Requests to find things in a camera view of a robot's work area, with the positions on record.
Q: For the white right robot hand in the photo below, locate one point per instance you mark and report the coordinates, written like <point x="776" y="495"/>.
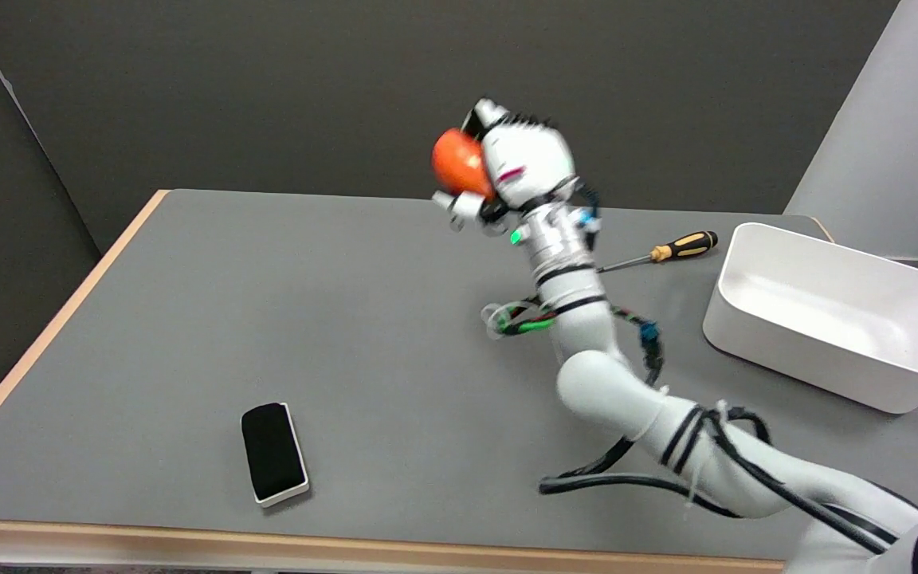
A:
<point x="519" y="163"/>

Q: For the orange mango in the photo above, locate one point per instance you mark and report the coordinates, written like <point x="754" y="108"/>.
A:
<point x="460" y="163"/>

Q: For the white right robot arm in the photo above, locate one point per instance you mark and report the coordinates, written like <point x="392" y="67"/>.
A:
<point x="666" y="399"/>

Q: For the white plastic bin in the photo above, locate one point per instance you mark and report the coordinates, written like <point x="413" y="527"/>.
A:
<point x="833" y="315"/>

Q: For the grey partition panel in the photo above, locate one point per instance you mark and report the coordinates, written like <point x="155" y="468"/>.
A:
<point x="897" y="143"/>

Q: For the black whiteboard eraser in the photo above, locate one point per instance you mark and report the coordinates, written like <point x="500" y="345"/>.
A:
<point x="272" y="453"/>

